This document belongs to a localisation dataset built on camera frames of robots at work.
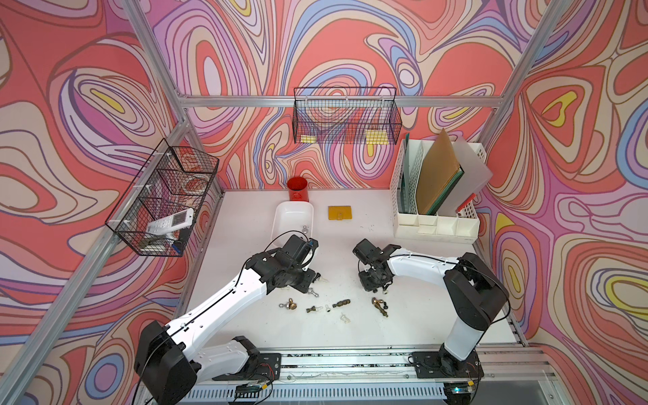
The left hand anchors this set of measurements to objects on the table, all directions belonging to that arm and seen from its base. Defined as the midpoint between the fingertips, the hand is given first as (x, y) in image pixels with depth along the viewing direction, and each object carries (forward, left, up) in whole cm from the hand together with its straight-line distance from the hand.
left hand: (310, 278), depth 78 cm
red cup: (+43, +8, -3) cm, 44 cm away
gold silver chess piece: (-4, +7, -12) cm, 14 cm away
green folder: (+36, -36, +4) cm, 51 cm away
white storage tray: (+33, +10, -10) cm, 36 cm away
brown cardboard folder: (+43, -50, +7) cm, 66 cm away
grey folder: (+30, -56, +17) cm, 66 cm away
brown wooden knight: (-3, -10, -13) cm, 17 cm away
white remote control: (+8, +38, +19) cm, 43 cm away
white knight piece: (-9, -12, -13) cm, 20 cm away
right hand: (+2, -22, -14) cm, 26 cm away
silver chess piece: (0, 0, -12) cm, 12 cm away
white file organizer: (+27, -62, -10) cm, 68 cm away
